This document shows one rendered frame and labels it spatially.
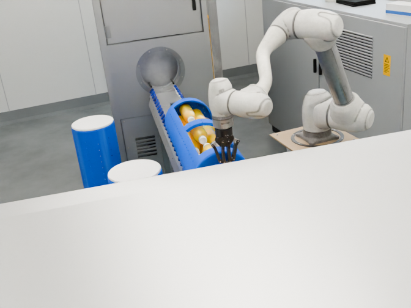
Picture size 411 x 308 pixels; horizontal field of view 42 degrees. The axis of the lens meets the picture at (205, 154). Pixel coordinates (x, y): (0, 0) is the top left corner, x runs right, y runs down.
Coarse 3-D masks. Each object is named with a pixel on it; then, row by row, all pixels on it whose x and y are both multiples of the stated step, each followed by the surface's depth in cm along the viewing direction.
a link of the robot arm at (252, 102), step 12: (264, 36) 243; (276, 36) 241; (264, 48) 236; (264, 60) 229; (264, 72) 223; (252, 84) 216; (264, 84) 218; (240, 96) 212; (252, 96) 210; (264, 96) 209; (240, 108) 212; (252, 108) 209; (264, 108) 208
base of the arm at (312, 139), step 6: (300, 132) 304; (306, 132) 294; (324, 132) 291; (330, 132) 294; (306, 138) 295; (312, 138) 293; (318, 138) 292; (324, 138) 292; (330, 138) 293; (336, 138) 294; (312, 144) 290
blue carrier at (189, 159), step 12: (192, 108) 319; (204, 108) 321; (168, 120) 308; (180, 120) 290; (204, 120) 278; (168, 132) 307; (180, 132) 279; (180, 144) 271; (192, 144) 257; (180, 156) 267; (192, 156) 248; (204, 156) 239; (216, 156) 239; (240, 156) 241; (192, 168) 243
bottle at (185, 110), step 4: (184, 104) 315; (188, 104) 316; (180, 108) 314; (184, 108) 309; (188, 108) 308; (180, 112) 312; (184, 112) 304; (188, 112) 302; (192, 112) 302; (184, 116) 303; (188, 116) 301; (192, 116) 300; (184, 120) 305
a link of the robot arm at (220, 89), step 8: (216, 80) 219; (224, 80) 219; (216, 88) 218; (224, 88) 218; (216, 96) 219; (224, 96) 217; (216, 104) 220; (224, 104) 217; (216, 112) 222; (224, 112) 220
